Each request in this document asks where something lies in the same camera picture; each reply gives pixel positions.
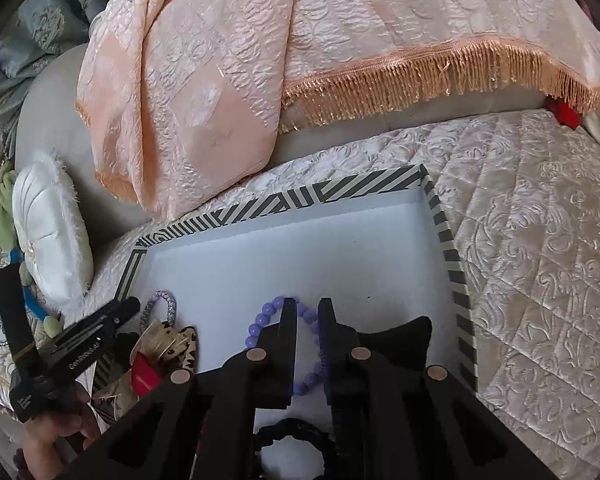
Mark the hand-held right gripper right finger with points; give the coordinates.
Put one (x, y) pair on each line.
(330, 340)

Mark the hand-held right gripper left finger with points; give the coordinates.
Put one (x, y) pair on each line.
(285, 340)

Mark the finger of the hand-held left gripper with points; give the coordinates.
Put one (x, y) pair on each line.
(12, 310)
(105, 322)

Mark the red velvet bow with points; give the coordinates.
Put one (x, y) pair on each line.
(142, 375)

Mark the black fabric bow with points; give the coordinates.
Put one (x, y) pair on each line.
(405, 340)

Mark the tan leopard bow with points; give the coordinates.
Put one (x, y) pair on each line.
(180, 350)

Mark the striped cardboard tray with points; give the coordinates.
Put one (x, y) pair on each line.
(330, 250)

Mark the black scrunchie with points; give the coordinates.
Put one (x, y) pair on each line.
(280, 430)

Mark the person's left hand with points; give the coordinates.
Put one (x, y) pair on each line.
(65, 425)

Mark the white round satin cushion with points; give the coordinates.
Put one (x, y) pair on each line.
(50, 240)

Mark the green plush toy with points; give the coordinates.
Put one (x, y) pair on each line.
(0, 210)

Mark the peach fringed blanket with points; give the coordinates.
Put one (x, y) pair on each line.
(280, 60)

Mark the teal damask fabric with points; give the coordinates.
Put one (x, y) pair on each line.
(40, 20)

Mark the small red object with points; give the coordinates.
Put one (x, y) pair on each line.
(565, 112)

